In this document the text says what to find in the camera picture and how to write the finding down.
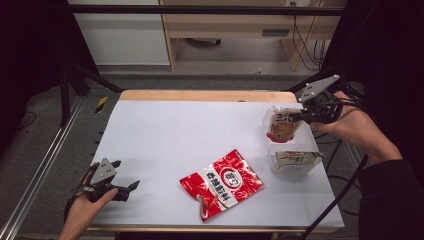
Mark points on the wooden desk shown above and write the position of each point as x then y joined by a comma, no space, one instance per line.
233,25

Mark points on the metal floor rail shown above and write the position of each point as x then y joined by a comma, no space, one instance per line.
33,180

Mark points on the white cabinet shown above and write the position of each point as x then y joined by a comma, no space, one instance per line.
123,40

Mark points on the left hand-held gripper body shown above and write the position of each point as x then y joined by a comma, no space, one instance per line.
103,173

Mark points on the red seasoning packet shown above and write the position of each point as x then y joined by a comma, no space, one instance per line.
230,181

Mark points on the black metal stand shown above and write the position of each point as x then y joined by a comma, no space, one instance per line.
65,96

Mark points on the clear plastic container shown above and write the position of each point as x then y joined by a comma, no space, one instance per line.
293,170

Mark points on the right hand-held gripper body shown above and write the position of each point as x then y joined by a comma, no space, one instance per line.
321,108

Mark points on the black horizontal bar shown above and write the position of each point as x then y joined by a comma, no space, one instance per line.
200,10

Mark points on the person's right hand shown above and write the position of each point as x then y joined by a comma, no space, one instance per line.
356,128

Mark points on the person's left hand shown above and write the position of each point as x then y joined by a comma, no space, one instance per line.
81,211

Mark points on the white green packet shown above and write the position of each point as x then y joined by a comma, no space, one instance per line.
296,158

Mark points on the yellow black tape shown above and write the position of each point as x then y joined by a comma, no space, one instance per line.
101,104

